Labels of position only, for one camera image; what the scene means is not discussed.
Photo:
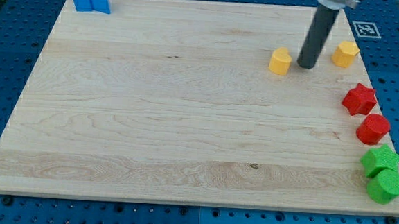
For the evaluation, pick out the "yellow heart block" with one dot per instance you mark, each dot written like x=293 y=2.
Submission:
x=280 y=61

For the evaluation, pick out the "yellow hexagon block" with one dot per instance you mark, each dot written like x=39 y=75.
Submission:
x=345 y=53

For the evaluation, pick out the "wooden board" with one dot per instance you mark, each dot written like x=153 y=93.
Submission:
x=172 y=101

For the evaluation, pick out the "blue triangle block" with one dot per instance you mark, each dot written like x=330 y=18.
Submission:
x=101 y=6

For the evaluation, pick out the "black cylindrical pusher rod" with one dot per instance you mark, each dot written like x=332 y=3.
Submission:
x=320 y=28

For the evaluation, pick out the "red star block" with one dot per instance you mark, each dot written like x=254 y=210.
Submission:
x=360 y=100

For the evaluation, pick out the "red cylinder block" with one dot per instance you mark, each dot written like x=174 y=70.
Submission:
x=372 y=129

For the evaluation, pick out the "green star block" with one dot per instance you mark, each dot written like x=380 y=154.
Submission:
x=378 y=159

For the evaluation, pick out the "white fiducial marker tag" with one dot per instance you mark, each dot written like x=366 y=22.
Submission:
x=365 y=29

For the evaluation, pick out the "green cylinder block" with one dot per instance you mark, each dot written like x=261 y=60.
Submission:
x=384 y=187

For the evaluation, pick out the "silver rod mount flange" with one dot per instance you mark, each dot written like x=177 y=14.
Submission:
x=339 y=4

